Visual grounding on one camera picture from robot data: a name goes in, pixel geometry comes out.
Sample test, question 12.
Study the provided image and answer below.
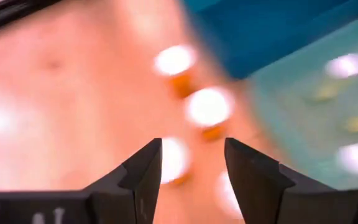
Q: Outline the dark blue plastic bin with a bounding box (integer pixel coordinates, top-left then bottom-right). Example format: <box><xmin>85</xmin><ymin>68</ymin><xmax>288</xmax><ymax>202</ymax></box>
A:
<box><xmin>180</xmin><ymin>0</ymin><xmax>358</xmax><ymax>80</ymax></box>

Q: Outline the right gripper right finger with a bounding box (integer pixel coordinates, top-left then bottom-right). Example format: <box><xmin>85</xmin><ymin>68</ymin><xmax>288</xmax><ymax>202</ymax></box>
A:
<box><xmin>224</xmin><ymin>138</ymin><xmax>338</xmax><ymax>224</ymax></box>

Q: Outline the large orange pill bottle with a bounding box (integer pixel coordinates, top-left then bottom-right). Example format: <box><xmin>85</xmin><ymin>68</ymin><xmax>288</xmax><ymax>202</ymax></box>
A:
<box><xmin>215</xmin><ymin>169</ymin><xmax>245</xmax><ymax>219</ymax></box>
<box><xmin>185</xmin><ymin>86</ymin><xmax>235</xmax><ymax>141</ymax></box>
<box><xmin>160</xmin><ymin>136</ymin><xmax>193</xmax><ymax>187</ymax></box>
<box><xmin>153</xmin><ymin>43</ymin><xmax>198</xmax><ymax>98</ymax></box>

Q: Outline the translucent teal plastic bin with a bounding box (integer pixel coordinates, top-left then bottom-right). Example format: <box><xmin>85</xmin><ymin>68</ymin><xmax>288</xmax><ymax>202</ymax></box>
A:
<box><xmin>246</xmin><ymin>9</ymin><xmax>358</xmax><ymax>191</ymax></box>

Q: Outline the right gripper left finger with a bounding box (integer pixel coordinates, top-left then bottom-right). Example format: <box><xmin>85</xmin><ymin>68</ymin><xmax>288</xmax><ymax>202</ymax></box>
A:
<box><xmin>82</xmin><ymin>138</ymin><xmax>163</xmax><ymax>224</ymax></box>

